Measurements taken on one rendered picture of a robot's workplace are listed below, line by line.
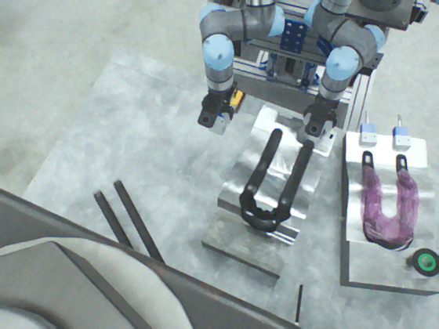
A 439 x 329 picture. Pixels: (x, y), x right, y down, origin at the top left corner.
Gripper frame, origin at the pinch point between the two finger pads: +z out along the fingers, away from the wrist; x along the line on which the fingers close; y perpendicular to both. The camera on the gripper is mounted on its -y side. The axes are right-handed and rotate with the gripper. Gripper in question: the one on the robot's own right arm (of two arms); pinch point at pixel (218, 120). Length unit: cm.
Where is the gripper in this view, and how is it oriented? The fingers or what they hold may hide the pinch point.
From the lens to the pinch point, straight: 138.5
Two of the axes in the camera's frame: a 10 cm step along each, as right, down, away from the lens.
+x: -9.1, -3.7, 1.7
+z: 0.2, 3.7, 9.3
